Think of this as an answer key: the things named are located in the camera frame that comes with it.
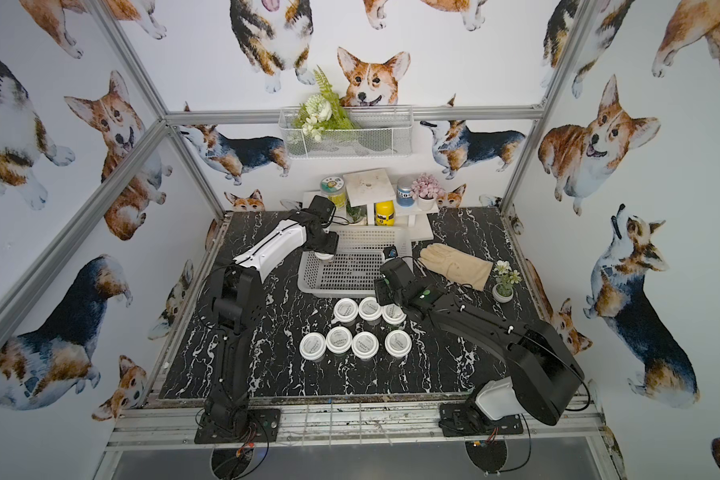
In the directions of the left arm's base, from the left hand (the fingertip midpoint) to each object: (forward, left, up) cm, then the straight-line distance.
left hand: (324, 238), depth 100 cm
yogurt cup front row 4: (-34, -23, -3) cm, 41 cm away
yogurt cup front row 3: (-35, -14, -3) cm, 38 cm away
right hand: (-17, -21, +5) cm, 27 cm away
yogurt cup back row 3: (-25, -15, -3) cm, 29 cm away
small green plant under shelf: (+13, -10, -2) cm, 17 cm away
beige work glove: (-6, -45, -9) cm, 46 cm away
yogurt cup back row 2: (-24, -8, -4) cm, 26 cm away
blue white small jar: (+9, -27, +10) cm, 30 cm away
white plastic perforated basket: (-7, -9, -10) cm, 15 cm away
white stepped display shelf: (+10, -17, +12) cm, 23 cm away
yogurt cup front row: (-34, +1, -4) cm, 35 cm away
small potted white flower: (-19, -56, -5) cm, 59 cm away
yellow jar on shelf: (+12, -21, -1) cm, 24 cm away
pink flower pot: (+6, -33, +15) cm, 37 cm away
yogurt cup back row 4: (-26, -22, -3) cm, 34 cm away
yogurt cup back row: (-6, 0, -1) cm, 7 cm away
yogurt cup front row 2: (-33, -7, -3) cm, 34 cm away
